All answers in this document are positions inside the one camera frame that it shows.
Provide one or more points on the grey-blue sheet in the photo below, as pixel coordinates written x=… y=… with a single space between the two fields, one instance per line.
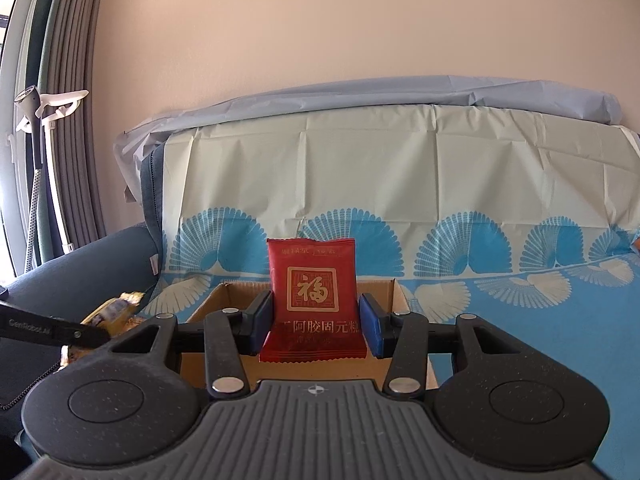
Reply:
x=350 y=95

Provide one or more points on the grey curtain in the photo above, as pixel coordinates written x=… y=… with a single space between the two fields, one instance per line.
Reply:
x=75 y=35

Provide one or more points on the yellow snack packet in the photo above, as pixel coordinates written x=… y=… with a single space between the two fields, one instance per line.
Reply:
x=117 y=310

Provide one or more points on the red snack packet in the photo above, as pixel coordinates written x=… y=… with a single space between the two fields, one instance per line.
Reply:
x=312 y=270

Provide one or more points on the white garment steamer stand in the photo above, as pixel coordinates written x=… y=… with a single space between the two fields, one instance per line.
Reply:
x=30 y=99

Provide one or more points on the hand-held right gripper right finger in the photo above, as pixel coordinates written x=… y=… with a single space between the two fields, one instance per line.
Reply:
x=372 y=331

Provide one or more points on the blue fan-print sheet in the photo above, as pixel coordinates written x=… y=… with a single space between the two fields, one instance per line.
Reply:
x=400 y=160

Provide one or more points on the cardboard box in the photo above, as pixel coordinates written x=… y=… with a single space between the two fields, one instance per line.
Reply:
x=230 y=296

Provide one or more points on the orange cushion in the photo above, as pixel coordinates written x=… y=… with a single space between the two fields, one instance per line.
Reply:
x=636 y=245

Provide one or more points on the blue sofa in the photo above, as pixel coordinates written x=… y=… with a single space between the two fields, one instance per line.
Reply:
x=75 y=270

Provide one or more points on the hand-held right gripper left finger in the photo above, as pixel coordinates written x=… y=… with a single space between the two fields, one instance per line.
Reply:
x=262 y=322

